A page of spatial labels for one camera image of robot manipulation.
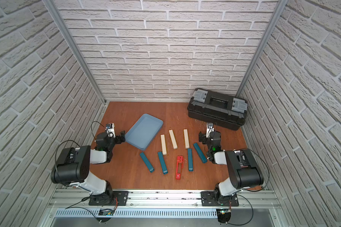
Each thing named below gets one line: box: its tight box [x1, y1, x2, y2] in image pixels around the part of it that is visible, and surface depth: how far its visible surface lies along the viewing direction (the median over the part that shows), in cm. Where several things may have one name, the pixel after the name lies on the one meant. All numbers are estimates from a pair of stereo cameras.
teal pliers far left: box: [139, 151, 155, 173], surface depth 86 cm
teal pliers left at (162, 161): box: [157, 151, 169, 175], surface depth 87 cm
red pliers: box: [175, 155, 185, 180], surface depth 87 cm
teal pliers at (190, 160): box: [187, 148, 194, 172], surface depth 87 cm
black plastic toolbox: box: [187, 88, 248, 131], surface depth 97 cm
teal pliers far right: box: [193, 142, 208, 164], surface depth 91 cm
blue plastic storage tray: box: [124, 113, 164, 151], surface depth 104 cm
